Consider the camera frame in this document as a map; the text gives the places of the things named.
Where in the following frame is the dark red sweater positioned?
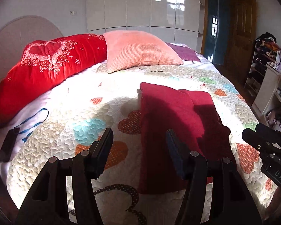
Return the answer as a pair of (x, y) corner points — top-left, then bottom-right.
(138, 82), (236, 194)

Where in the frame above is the white shelf unit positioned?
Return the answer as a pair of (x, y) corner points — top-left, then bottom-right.
(252, 65), (281, 127)

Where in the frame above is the black phone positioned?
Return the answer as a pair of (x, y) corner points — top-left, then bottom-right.
(0, 127), (20, 163)

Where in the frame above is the dark shoe rack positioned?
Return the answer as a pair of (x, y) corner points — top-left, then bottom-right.
(244, 32), (281, 98)

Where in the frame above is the patchwork heart quilt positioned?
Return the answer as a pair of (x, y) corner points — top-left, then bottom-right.
(0, 57), (279, 224)

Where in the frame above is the wooden door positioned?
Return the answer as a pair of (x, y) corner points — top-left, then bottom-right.
(224, 0), (257, 85)

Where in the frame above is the purple towel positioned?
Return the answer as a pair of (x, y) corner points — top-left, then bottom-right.
(166, 43), (200, 62)

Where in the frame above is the red floral duvet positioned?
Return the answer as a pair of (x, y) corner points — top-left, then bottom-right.
(0, 34), (107, 128)

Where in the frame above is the round beige headboard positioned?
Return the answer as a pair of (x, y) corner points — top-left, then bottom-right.
(0, 16), (63, 82)

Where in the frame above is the pink checked pillow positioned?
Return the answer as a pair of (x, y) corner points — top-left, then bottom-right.
(103, 30), (184, 73)

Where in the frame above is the blue lanyard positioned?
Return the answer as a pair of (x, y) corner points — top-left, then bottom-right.
(13, 108), (49, 143)

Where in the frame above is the wall socket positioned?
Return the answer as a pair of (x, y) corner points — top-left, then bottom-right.
(69, 11), (77, 16)

